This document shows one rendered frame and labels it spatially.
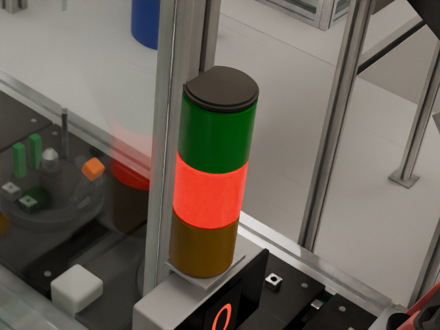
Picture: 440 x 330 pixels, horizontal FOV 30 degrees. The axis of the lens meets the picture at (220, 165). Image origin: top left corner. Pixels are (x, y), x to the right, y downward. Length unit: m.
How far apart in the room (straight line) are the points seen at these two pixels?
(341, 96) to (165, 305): 0.44
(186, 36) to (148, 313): 0.21
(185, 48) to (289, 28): 1.27
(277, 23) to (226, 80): 1.26
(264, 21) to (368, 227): 0.65
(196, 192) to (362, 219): 0.78
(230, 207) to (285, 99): 0.99
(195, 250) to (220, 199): 0.05
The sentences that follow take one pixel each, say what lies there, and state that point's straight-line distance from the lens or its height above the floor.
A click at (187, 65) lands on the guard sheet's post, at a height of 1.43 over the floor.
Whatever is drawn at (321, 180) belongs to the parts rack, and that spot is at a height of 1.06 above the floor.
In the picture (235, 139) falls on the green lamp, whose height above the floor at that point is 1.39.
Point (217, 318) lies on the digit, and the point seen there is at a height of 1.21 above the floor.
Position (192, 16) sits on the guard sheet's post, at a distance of 0.51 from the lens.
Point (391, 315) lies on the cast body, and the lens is 0.83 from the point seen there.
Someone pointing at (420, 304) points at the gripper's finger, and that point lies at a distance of 0.84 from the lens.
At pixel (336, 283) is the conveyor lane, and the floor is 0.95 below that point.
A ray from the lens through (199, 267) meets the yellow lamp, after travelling 0.61.
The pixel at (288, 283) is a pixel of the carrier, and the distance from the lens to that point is 1.03.
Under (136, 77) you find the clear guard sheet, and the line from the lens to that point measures 0.51.
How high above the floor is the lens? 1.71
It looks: 38 degrees down
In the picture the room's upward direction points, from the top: 7 degrees clockwise
